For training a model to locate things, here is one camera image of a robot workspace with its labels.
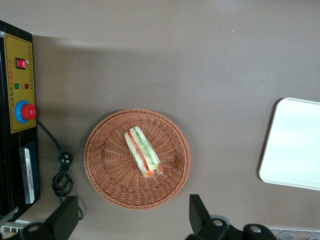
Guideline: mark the black appliance yellow control panel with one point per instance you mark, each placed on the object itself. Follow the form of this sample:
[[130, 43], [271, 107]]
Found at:
[[22, 75]]

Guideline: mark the cream plastic tray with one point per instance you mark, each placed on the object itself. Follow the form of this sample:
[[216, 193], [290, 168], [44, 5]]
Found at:
[[292, 145]]

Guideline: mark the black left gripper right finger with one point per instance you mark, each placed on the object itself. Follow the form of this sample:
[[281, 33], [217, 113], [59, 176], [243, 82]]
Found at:
[[197, 215]]

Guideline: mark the triangle sandwich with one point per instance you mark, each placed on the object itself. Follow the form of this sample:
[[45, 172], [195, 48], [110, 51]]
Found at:
[[142, 152]]

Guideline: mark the clear acrylic bottle rack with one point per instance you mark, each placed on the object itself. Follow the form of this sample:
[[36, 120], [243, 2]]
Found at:
[[295, 232]]

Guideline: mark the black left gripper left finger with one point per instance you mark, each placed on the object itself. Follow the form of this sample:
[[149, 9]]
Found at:
[[65, 215]]

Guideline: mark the round brown wicker basket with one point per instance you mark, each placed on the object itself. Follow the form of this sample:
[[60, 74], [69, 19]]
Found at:
[[112, 180]]

